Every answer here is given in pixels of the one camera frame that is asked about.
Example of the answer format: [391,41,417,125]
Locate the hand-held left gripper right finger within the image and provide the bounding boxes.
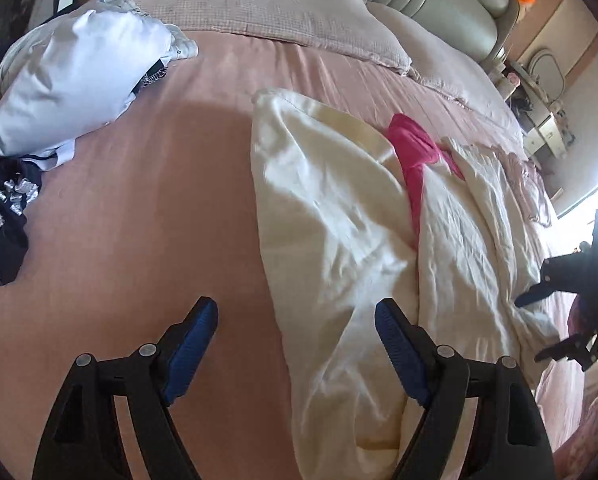
[374,297,554,480]

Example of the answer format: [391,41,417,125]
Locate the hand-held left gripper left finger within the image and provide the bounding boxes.
[31,296,220,480]

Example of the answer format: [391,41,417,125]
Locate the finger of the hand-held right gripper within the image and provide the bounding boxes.
[515,252,587,309]
[534,332,598,372]

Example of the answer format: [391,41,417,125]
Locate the cream garment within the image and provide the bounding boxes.
[251,87,562,480]

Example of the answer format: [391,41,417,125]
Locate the red garment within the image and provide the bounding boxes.
[386,112,466,251]

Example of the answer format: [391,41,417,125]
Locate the light pink quilt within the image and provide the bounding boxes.
[494,145,598,456]

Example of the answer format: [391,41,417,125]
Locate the white dressing table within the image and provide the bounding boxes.
[509,60,577,161]

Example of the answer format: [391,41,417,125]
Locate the black garment with silver print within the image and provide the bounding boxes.
[0,157,44,288]

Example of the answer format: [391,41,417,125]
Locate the pink pillow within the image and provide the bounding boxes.
[124,0,412,73]
[366,2,522,133]

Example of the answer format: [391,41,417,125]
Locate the dark navy printed cloth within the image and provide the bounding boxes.
[129,57,170,95]

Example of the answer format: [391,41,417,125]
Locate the white garment pile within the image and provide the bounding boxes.
[0,10,177,171]

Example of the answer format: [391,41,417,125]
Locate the white rounded frame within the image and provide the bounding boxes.
[521,49,566,106]

